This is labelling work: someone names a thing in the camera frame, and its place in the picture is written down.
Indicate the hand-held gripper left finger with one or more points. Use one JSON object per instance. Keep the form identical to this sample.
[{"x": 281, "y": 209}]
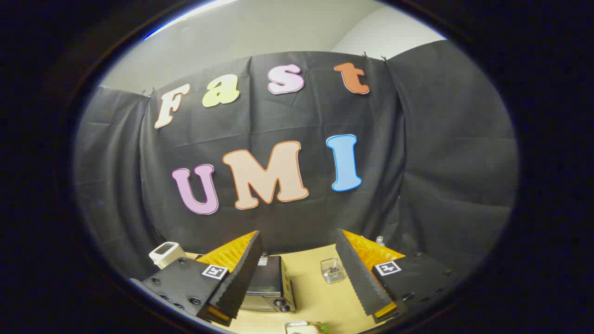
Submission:
[{"x": 241, "y": 278}]

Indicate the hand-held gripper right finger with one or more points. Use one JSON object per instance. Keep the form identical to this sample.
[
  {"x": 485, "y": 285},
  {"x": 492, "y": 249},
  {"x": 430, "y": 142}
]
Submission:
[{"x": 357, "y": 273}]

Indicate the black toaster oven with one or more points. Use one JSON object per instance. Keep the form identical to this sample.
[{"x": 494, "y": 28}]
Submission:
[{"x": 271, "y": 278}]

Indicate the white bread lettuce sandwich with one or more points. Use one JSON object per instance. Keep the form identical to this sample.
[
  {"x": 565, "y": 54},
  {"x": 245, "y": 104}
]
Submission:
[{"x": 321, "y": 327}]

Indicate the clear ribbed container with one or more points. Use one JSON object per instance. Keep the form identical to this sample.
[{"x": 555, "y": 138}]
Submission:
[{"x": 332, "y": 270}]

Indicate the white bottle with pink label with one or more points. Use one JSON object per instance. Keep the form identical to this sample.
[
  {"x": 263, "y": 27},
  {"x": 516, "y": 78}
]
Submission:
[{"x": 380, "y": 240}]

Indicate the white plastic tray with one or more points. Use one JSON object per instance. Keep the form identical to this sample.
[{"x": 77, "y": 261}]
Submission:
[{"x": 287, "y": 324}]

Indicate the white plastic appliance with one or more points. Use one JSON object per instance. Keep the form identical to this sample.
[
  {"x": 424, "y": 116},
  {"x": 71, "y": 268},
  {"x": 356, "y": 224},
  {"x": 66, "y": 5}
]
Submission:
[{"x": 166, "y": 254}]

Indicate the black backdrop cloth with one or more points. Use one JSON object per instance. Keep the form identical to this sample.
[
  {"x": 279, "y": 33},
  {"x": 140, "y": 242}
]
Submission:
[{"x": 417, "y": 162}]

